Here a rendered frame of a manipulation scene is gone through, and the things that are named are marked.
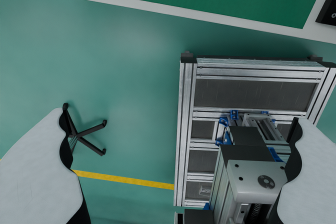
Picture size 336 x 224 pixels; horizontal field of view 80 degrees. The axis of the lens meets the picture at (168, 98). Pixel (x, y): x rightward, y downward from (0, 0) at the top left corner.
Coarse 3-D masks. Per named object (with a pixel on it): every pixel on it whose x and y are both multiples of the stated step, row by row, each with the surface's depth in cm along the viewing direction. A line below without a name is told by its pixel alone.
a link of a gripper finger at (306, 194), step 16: (304, 128) 10; (304, 144) 9; (320, 144) 9; (288, 160) 9; (304, 160) 8; (320, 160) 8; (288, 176) 9; (304, 176) 7; (320, 176) 7; (288, 192) 7; (304, 192) 7; (320, 192) 7; (272, 208) 7; (288, 208) 6; (304, 208) 6; (320, 208) 6
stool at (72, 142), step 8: (64, 104) 147; (104, 120) 154; (72, 128) 154; (88, 128) 156; (96, 128) 153; (72, 136) 156; (80, 136) 158; (72, 144) 150; (88, 144) 162; (96, 152) 165; (104, 152) 169
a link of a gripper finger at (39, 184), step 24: (48, 120) 10; (24, 144) 8; (48, 144) 8; (0, 168) 7; (24, 168) 7; (48, 168) 7; (0, 192) 6; (24, 192) 6; (48, 192) 6; (72, 192) 6; (0, 216) 6; (24, 216) 6; (48, 216) 6; (72, 216) 6
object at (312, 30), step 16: (96, 0) 47; (112, 0) 47; (128, 0) 47; (320, 0) 45; (192, 16) 48; (208, 16) 47; (224, 16) 47; (272, 32) 49; (288, 32) 48; (304, 32) 48; (320, 32) 48
